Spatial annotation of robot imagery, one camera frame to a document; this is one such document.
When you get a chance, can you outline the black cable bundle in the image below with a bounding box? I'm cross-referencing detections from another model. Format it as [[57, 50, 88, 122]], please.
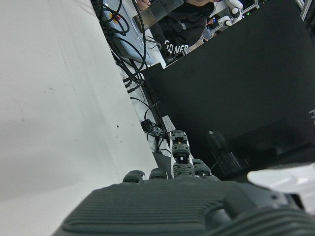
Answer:
[[91, 0, 148, 93]]

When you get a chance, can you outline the aluminium frame profile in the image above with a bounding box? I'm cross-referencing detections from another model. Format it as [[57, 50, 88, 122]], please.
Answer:
[[294, 0, 315, 22]]

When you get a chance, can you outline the white wrist mount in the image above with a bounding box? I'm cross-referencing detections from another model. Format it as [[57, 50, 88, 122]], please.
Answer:
[[247, 163, 315, 212]]

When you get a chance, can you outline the large black monitor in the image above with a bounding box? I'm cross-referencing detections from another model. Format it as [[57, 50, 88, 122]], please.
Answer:
[[141, 0, 315, 179]]

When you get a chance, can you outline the black braided cable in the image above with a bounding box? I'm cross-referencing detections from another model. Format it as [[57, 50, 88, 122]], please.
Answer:
[[131, 0, 149, 72]]

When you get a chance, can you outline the blue-grey teach pendant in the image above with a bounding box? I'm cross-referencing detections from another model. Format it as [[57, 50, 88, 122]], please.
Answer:
[[101, 0, 155, 66]]

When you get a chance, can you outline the thin black cable with plug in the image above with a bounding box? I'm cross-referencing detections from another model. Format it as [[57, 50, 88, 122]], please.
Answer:
[[129, 96, 172, 155]]

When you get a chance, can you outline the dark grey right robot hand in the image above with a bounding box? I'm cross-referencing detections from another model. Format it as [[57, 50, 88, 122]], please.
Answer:
[[51, 129, 315, 236]]

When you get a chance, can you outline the white label sticker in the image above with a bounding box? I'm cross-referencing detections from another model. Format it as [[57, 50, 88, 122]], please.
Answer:
[[162, 115, 176, 133]]

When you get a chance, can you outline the person in black hoodie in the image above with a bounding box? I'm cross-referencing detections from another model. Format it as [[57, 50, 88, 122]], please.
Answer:
[[136, 0, 222, 60]]

